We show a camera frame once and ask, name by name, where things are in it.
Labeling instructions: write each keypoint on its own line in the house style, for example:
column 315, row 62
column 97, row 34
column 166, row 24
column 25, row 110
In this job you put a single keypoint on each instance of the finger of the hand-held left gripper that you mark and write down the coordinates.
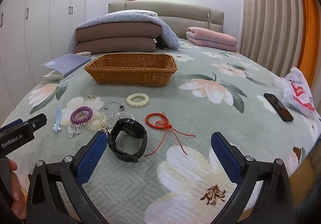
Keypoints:
column 11, row 124
column 37, row 121

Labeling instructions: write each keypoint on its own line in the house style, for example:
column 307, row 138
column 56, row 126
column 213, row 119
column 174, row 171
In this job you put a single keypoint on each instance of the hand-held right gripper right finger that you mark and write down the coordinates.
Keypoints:
column 225, row 157

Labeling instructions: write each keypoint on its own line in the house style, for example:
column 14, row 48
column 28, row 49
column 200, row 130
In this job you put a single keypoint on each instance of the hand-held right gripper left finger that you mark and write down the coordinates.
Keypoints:
column 92, row 156

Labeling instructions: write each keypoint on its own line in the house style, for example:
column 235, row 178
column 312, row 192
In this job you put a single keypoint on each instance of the silver metal clip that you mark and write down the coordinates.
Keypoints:
column 74, row 131

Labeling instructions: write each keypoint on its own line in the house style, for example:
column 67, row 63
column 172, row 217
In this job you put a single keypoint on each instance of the small silver clasp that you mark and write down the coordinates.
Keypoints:
column 92, row 97

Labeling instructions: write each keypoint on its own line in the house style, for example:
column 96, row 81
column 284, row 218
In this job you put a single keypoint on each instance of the brown wicker basket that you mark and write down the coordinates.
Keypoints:
column 125, row 73

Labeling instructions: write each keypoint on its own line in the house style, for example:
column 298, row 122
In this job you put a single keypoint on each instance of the person's left hand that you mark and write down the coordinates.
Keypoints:
column 17, row 188

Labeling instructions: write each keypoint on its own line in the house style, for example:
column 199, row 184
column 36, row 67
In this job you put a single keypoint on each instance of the blue hair clip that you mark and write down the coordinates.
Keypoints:
column 57, row 120

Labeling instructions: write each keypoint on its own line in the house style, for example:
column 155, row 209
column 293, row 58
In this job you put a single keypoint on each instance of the thin silver bangle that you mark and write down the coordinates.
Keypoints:
column 122, row 107

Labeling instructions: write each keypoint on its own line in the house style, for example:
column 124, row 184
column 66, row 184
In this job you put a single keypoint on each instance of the blue notebook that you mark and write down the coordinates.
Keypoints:
column 65, row 63

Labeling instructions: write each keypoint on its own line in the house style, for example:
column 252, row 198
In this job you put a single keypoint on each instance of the black phone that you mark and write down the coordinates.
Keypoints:
column 278, row 107

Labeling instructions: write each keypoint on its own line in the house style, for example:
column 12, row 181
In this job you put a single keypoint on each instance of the small pink cloth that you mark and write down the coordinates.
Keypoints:
column 84, row 53

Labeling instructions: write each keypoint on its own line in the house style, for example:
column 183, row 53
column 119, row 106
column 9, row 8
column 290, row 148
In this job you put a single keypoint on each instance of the white plastic bag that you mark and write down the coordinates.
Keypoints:
column 298, row 91

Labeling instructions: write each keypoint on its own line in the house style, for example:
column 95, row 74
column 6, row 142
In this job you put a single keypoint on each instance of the brown folded cushion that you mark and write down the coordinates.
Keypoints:
column 112, row 45
column 117, row 32

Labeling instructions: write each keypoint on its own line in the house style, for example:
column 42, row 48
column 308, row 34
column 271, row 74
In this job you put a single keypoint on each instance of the white wardrobe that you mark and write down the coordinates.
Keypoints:
column 37, row 13

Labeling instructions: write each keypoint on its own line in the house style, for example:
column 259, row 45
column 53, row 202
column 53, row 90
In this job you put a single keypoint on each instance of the pink folded blanket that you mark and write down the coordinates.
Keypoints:
column 210, row 38

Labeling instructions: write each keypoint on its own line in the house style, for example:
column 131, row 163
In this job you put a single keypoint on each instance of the blue floral blanket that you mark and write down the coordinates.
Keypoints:
column 170, row 33

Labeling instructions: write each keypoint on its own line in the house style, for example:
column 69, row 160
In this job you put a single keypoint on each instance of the beige curtain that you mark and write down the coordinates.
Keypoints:
column 270, row 25

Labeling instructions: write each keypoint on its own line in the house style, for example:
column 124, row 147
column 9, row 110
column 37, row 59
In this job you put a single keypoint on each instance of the beige padded headboard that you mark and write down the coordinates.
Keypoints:
column 188, row 17

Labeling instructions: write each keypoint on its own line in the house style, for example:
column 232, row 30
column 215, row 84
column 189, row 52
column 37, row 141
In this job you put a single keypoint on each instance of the orange curtain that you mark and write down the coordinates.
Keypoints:
column 312, row 38

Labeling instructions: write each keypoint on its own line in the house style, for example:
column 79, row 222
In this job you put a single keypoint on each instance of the white pillow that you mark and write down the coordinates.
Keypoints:
column 140, row 13

